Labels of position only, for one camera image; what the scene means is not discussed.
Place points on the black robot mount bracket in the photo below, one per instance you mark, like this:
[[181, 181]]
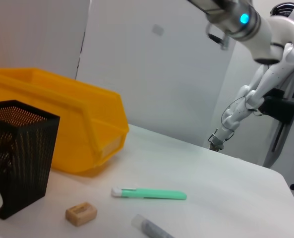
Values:
[[280, 109]]

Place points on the white humanoid robot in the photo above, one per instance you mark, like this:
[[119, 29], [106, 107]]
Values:
[[268, 81]]

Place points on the grey marker pen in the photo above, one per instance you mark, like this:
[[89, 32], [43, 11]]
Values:
[[151, 228]]

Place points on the green toothbrush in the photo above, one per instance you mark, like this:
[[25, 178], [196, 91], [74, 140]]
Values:
[[156, 194]]

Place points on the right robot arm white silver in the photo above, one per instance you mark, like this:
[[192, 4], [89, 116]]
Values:
[[255, 32]]

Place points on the beige eraser block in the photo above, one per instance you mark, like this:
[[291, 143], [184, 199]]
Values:
[[81, 214]]

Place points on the white robot stand column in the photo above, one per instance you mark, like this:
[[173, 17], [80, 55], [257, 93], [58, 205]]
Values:
[[285, 153]]

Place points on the black mesh pen holder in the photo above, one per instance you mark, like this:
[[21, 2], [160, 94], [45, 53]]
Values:
[[17, 158]]

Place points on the yellow plastic bin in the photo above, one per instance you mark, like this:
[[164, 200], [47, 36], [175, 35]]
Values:
[[70, 116]]

